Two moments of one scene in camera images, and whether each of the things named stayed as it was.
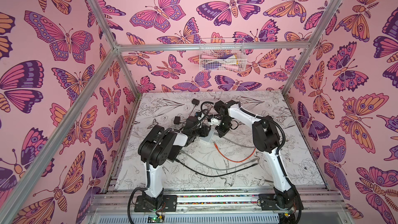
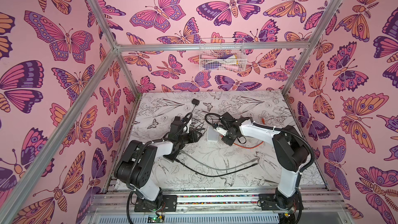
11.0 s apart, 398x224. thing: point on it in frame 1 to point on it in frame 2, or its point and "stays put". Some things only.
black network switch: (173, 152) stays put
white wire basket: (222, 55) stays put
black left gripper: (205, 129) to (193, 136)
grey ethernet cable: (215, 168) stays put
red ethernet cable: (233, 161) to (257, 145)
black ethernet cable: (215, 176) stays put
